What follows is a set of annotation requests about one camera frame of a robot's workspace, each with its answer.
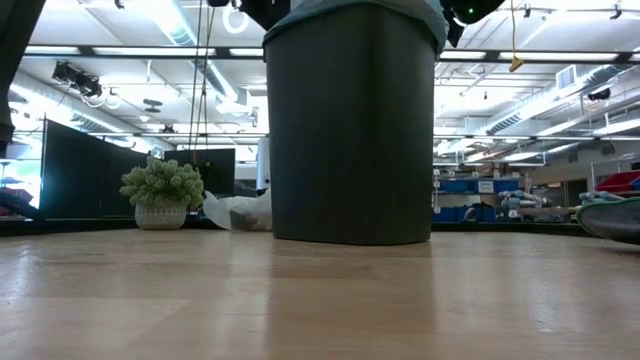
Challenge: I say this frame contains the dark grey trash bin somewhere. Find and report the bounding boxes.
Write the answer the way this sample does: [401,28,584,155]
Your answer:
[264,3,437,246]

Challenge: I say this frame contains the large black monitor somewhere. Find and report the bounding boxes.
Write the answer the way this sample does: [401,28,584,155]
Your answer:
[39,118,149,220]

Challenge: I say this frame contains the light blue trash bag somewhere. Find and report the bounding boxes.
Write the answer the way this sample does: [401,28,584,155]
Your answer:
[262,0,450,57]

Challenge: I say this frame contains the yellow hanging cord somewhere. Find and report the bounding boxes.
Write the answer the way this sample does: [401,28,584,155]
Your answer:
[508,0,525,74]

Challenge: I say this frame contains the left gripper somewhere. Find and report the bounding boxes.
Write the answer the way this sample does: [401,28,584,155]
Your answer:
[238,0,292,32]

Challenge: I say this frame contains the green artificial plant in pot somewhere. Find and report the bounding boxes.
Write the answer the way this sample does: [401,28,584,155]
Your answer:
[119,156,206,231]

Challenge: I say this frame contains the red bin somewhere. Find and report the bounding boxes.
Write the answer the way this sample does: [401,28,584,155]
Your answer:
[596,171,640,194]

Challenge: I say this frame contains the grey-backed work glove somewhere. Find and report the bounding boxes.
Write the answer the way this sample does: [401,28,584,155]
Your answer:
[575,192,640,246]

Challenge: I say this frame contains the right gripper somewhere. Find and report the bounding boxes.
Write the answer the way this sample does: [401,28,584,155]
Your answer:
[440,0,507,50]

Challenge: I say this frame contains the translucent trash bag blue hem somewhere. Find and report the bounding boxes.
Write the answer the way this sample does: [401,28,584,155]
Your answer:
[202,188,274,233]

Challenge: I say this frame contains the black ceiling camera rig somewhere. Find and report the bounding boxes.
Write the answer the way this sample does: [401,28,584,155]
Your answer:
[52,62,104,99]

